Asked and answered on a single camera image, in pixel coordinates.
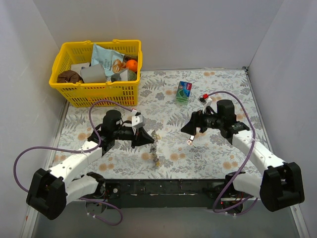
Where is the large metal key ring disc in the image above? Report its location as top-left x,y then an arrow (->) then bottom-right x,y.
150,130 -> 159,167

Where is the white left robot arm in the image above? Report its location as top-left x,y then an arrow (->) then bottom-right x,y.
26,110 -> 154,220

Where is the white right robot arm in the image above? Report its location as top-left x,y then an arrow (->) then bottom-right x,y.
181,94 -> 305,212

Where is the green blue sponge pack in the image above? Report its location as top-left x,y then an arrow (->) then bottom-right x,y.
176,81 -> 192,104

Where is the floral patterned table mat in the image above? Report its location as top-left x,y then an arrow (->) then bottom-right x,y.
48,69 -> 278,179

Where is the yellow plastic shopping basket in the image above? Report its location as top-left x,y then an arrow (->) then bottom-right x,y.
49,39 -> 143,107

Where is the green avocado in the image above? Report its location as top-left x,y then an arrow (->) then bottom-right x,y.
127,70 -> 137,81

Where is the grey cardboard box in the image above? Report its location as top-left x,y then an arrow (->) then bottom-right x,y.
80,64 -> 107,83

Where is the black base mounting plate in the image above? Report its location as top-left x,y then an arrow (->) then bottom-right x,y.
76,178 -> 253,209

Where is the orange fruit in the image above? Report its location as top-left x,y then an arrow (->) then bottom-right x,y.
125,59 -> 138,73

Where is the white carton in basket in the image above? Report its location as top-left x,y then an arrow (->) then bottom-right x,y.
70,62 -> 90,75

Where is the light blue chips bag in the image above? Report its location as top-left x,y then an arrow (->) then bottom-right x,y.
91,44 -> 125,77

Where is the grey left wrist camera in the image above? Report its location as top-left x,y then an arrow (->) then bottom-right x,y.
131,114 -> 145,129

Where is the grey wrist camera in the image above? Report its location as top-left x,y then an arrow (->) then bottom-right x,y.
131,114 -> 145,129
198,94 -> 212,106

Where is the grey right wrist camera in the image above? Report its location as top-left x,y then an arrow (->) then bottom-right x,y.
198,94 -> 212,106

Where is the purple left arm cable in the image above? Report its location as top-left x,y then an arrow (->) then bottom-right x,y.
13,99 -> 137,226

